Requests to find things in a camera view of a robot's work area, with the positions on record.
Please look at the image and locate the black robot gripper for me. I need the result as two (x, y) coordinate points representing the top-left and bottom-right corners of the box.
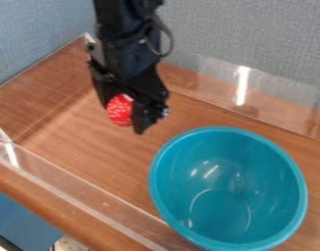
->
(86, 32), (169, 134)

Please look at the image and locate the clear acrylic back barrier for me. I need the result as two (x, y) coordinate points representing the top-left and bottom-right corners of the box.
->
(159, 51), (320, 141)

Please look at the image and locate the clear acrylic left bracket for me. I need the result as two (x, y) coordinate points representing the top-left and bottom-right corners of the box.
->
(0, 127), (20, 169)

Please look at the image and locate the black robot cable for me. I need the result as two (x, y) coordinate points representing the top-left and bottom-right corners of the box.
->
(141, 13), (176, 59)

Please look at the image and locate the blue plastic bowl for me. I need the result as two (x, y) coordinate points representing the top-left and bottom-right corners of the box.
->
(149, 126), (309, 251)

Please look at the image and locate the clear acrylic front barrier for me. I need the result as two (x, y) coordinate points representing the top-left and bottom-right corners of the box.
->
(0, 145), (201, 251)

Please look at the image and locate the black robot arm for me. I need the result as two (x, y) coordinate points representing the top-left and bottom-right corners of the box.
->
(87, 0), (172, 134)

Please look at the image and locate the clear acrylic barrier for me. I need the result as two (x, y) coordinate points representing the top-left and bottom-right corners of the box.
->
(159, 51), (320, 141)
(0, 145), (201, 251)

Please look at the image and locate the red toy strawberry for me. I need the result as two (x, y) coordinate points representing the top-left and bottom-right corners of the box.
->
(106, 94), (134, 126)

